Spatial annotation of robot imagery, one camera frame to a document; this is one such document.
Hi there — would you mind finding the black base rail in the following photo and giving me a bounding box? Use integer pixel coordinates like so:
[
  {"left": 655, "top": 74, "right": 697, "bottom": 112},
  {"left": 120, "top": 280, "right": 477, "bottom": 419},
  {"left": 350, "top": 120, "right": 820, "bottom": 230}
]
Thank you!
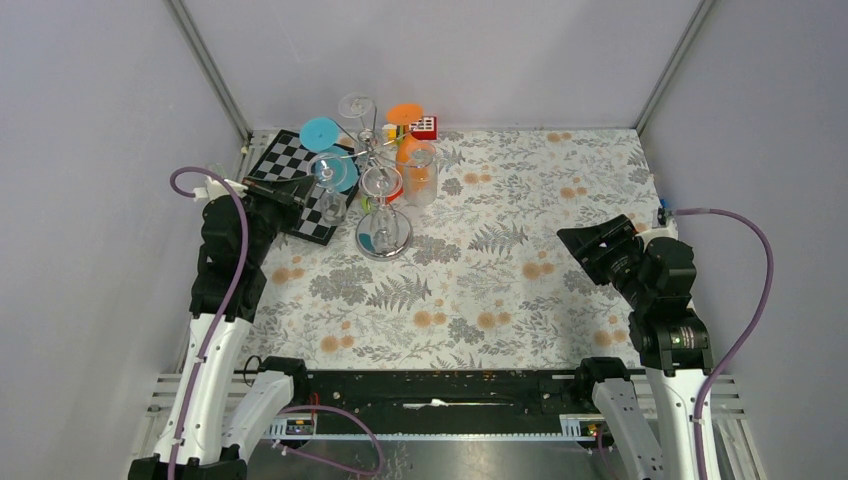
[{"left": 266, "top": 370, "right": 601, "bottom": 442}]

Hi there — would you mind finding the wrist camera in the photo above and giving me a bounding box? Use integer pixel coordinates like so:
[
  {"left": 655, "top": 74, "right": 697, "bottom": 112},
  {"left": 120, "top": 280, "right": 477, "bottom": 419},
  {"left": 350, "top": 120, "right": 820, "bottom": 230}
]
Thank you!
[
  {"left": 638, "top": 206, "right": 679, "bottom": 245},
  {"left": 192, "top": 168, "right": 248, "bottom": 201}
]

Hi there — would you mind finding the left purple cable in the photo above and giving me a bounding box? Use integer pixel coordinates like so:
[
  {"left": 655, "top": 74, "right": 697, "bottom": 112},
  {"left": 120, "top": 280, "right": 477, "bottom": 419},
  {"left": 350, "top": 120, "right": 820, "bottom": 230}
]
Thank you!
[{"left": 165, "top": 166, "right": 250, "bottom": 480}]

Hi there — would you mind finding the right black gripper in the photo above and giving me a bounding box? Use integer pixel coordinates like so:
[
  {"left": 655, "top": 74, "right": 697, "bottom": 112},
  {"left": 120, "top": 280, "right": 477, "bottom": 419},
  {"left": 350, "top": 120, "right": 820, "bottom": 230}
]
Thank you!
[{"left": 555, "top": 212, "right": 651, "bottom": 307}]

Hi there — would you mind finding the red white block toy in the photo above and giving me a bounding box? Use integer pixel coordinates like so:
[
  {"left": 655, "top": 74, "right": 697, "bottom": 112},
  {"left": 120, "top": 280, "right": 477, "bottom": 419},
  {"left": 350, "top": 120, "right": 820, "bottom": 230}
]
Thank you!
[{"left": 382, "top": 116, "right": 438, "bottom": 145}]

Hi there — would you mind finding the blue wine glass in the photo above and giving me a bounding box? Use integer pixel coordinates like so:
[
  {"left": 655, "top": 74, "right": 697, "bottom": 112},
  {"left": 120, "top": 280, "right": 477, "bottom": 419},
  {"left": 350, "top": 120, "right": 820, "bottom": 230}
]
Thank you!
[
  {"left": 312, "top": 146, "right": 359, "bottom": 192},
  {"left": 299, "top": 117, "right": 340, "bottom": 152}
]

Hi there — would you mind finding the chrome wine glass rack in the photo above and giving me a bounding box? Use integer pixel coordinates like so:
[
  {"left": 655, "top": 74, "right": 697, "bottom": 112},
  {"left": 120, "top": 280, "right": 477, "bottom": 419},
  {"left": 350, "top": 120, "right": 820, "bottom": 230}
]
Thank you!
[{"left": 338, "top": 95, "right": 423, "bottom": 261}]

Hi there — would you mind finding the clear wine glass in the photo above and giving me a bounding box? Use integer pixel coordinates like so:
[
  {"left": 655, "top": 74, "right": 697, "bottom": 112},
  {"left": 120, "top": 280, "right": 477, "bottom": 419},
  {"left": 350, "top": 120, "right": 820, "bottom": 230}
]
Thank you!
[
  {"left": 308, "top": 153, "right": 347, "bottom": 226},
  {"left": 357, "top": 166, "right": 400, "bottom": 258},
  {"left": 338, "top": 92, "right": 379, "bottom": 152}
]

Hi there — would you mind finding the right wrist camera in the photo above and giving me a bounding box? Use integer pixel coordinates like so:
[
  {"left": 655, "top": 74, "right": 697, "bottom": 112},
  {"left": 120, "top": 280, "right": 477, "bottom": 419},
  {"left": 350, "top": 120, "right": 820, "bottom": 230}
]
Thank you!
[{"left": 638, "top": 206, "right": 679, "bottom": 245}]

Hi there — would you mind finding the black white checkerboard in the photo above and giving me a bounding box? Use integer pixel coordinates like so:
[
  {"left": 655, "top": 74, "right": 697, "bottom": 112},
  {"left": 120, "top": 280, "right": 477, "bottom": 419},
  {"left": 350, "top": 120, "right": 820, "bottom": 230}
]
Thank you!
[{"left": 244, "top": 129, "right": 336, "bottom": 246}]

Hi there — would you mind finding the orange wine glass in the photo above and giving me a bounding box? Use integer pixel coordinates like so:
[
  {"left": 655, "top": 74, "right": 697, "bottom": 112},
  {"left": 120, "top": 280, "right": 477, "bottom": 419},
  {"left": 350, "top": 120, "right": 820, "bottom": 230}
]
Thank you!
[{"left": 386, "top": 103, "right": 438, "bottom": 173}]

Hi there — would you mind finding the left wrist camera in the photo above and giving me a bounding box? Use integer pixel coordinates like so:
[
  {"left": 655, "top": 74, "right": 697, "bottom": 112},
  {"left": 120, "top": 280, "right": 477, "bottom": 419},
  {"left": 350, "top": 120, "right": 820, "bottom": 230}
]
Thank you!
[{"left": 192, "top": 168, "right": 248, "bottom": 201}]

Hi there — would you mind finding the floral tablecloth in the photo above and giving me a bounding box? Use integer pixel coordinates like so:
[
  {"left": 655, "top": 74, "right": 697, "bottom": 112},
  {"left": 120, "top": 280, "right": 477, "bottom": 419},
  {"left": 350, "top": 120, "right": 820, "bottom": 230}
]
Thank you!
[{"left": 238, "top": 130, "right": 659, "bottom": 370}]

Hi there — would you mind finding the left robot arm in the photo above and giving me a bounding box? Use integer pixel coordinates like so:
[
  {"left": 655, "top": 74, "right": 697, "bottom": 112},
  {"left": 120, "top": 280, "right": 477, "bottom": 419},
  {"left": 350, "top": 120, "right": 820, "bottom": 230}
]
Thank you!
[{"left": 128, "top": 168, "right": 316, "bottom": 479}]

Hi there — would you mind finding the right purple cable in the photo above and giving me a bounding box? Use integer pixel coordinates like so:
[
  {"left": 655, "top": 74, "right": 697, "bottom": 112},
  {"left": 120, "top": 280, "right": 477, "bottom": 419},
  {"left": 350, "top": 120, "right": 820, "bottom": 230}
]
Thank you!
[{"left": 672, "top": 207, "right": 775, "bottom": 480}]

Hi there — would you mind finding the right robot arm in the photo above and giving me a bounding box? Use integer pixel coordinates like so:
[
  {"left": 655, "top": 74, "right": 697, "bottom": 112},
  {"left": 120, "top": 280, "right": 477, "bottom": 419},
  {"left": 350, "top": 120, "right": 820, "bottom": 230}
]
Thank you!
[{"left": 557, "top": 215, "right": 721, "bottom": 479}]

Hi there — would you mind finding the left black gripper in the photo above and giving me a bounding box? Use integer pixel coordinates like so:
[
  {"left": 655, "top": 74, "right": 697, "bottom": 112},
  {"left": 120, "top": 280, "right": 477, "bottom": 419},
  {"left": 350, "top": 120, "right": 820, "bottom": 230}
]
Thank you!
[{"left": 239, "top": 174, "right": 317, "bottom": 264}]

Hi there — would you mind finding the purple cable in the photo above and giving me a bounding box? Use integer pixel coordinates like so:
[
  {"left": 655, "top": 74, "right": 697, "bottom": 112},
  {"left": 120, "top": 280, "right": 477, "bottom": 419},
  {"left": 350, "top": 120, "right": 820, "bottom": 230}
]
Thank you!
[
  {"left": 672, "top": 207, "right": 775, "bottom": 480},
  {"left": 165, "top": 166, "right": 250, "bottom": 480}
]

